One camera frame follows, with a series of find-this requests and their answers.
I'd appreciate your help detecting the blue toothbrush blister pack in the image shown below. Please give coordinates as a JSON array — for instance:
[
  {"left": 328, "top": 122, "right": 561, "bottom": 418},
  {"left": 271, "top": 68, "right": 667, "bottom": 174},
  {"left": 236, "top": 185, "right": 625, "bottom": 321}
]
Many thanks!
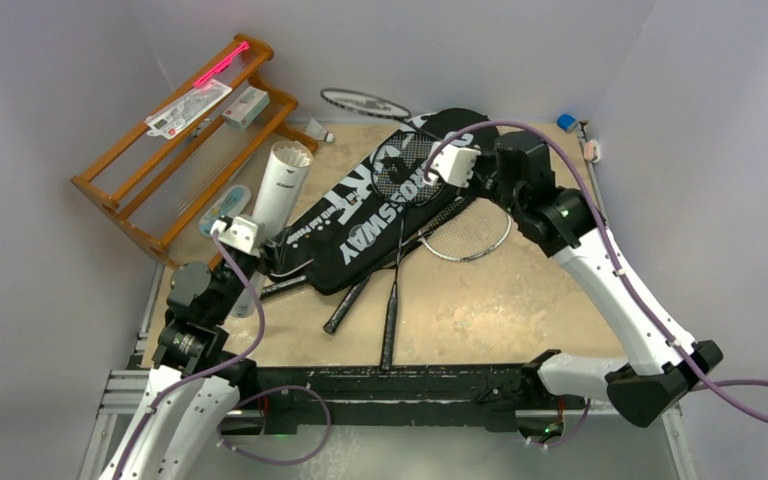
[{"left": 198, "top": 184, "right": 252, "bottom": 237}]

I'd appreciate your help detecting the wooden tiered shelf rack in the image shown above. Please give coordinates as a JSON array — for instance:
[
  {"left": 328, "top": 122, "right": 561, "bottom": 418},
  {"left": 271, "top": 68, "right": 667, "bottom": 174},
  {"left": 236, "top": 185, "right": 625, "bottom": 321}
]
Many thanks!
[{"left": 71, "top": 33, "right": 318, "bottom": 267}]

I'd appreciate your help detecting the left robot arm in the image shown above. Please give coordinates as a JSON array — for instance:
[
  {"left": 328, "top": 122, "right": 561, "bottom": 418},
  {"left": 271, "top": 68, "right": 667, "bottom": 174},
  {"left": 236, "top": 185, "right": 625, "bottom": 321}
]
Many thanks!
[{"left": 100, "top": 219, "right": 266, "bottom": 479}]

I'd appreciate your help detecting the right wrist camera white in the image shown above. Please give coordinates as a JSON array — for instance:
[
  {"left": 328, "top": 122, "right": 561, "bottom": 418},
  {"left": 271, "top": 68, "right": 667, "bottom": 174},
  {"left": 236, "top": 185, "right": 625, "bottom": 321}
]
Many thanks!
[{"left": 423, "top": 141, "right": 481, "bottom": 188}]

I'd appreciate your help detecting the black racket bag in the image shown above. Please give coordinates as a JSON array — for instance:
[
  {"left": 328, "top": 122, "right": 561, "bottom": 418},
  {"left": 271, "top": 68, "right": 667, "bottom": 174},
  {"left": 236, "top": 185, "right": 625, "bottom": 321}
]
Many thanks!
[{"left": 268, "top": 108, "right": 488, "bottom": 283}]

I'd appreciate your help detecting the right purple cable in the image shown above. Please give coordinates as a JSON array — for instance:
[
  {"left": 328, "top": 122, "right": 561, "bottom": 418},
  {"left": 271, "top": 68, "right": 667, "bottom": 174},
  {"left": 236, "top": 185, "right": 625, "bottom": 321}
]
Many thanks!
[{"left": 423, "top": 119, "right": 768, "bottom": 432}]

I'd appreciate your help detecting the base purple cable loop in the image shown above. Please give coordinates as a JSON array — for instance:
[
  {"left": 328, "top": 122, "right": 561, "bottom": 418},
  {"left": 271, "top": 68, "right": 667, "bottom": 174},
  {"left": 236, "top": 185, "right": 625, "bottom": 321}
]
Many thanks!
[{"left": 216, "top": 384, "right": 332, "bottom": 466}]

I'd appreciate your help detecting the blue small object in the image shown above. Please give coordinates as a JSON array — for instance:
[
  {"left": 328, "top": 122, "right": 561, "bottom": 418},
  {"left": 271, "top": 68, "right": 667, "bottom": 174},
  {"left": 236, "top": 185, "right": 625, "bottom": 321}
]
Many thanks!
[{"left": 556, "top": 114, "right": 579, "bottom": 133}]

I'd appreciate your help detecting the small teal white box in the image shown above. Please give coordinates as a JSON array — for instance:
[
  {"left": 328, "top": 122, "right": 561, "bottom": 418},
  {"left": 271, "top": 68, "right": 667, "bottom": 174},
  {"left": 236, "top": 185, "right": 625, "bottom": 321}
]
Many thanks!
[{"left": 222, "top": 86, "right": 270, "bottom": 130}]

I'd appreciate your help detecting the white shuttlecock front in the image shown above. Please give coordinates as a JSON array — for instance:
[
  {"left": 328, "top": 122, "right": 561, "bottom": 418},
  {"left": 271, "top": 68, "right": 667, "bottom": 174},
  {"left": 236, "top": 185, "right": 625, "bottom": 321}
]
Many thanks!
[{"left": 271, "top": 141, "right": 313, "bottom": 168}]

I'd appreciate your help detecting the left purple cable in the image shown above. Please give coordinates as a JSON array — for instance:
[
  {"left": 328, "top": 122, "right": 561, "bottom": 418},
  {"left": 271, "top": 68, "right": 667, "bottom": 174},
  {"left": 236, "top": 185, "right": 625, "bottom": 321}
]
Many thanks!
[{"left": 110, "top": 228, "right": 267, "bottom": 480}]

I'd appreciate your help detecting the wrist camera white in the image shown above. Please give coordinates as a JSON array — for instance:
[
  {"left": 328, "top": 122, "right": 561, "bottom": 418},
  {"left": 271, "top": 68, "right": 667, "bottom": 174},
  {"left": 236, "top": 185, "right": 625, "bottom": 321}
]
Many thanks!
[
  {"left": 423, "top": 141, "right": 481, "bottom": 188},
  {"left": 210, "top": 215, "right": 266, "bottom": 256}
]

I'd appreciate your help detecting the pink white small object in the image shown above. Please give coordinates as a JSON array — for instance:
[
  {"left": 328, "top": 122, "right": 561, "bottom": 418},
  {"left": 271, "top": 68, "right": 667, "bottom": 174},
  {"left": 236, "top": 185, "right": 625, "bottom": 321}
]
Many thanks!
[{"left": 582, "top": 139, "right": 601, "bottom": 164}]

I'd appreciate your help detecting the white packaged card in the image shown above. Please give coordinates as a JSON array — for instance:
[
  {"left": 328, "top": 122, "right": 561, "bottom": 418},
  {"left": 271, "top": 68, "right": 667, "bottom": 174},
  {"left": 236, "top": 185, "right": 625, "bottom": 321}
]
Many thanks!
[{"left": 144, "top": 79, "right": 232, "bottom": 140}]

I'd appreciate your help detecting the white shuttlecock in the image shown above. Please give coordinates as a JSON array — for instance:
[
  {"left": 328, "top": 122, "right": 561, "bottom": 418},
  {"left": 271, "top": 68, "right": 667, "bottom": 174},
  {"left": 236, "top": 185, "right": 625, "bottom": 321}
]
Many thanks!
[
  {"left": 305, "top": 118, "right": 335, "bottom": 143},
  {"left": 271, "top": 141, "right": 313, "bottom": 168}
]

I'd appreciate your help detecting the black badminton racket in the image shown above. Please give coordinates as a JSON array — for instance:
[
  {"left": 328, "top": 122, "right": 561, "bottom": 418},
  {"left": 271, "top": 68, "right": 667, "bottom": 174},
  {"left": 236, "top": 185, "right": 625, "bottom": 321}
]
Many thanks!
[{"left": 319, "top": 88, "right": 441, "bottom": 140}]

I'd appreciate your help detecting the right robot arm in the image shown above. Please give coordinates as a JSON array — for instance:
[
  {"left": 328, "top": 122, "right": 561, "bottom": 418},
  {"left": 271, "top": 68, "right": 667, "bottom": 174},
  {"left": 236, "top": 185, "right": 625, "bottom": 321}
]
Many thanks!
[{"left": 431, "top": 131, "right": 723, "bottom": 428}]

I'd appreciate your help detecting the black racket under bag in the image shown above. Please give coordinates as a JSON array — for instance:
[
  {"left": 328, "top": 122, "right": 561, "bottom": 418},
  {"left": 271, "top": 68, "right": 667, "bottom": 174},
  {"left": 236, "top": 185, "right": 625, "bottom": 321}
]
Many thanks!
[{"left": 260, "top": 197, "right": 458, "bottom": 301}]

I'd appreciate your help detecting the white frame badminton racket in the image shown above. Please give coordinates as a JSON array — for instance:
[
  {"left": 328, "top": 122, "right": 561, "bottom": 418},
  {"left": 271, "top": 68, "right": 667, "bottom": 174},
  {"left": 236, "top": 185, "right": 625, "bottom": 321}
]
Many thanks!
[{"left": 322, "top": 195, "right": 513, "bottom": 336}]

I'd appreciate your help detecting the white shuttlecock tube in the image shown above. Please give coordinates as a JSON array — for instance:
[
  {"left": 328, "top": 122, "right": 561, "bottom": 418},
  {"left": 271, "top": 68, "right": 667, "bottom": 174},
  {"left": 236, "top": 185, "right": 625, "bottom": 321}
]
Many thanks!
[{"left": 231, "top": 140, "right": 314, "bottom": 319}]

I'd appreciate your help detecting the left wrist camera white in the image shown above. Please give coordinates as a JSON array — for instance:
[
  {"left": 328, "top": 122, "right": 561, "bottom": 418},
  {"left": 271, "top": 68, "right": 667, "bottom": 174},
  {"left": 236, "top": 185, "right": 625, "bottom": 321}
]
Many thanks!
[{"left": 210, "top": 215, "right": 266, "bottom": 256}]

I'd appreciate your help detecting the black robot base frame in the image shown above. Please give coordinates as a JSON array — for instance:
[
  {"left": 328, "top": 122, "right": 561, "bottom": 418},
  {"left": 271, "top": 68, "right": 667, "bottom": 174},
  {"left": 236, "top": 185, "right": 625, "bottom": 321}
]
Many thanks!
[{"left": 102, "top": 360, "right": 624, "bottom": 442}]

